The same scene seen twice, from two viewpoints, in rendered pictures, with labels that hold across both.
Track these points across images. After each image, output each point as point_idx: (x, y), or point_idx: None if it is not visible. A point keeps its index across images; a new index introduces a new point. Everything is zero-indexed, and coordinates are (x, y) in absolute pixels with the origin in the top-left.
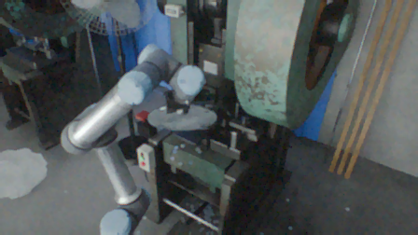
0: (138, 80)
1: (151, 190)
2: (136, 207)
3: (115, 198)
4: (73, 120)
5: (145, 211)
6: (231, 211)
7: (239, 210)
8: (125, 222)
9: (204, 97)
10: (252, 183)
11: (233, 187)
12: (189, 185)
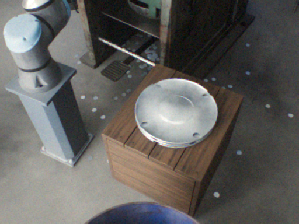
0: None
1: (82, 25)
2: (49, 14)
3: (22, 3)
4: None
5: (62, 22)
6: (174, 37)
7: (185, 44)
8: (33, 27)
9: None
10: (203, 11)
11: (176, 1)
12: (127, 17)
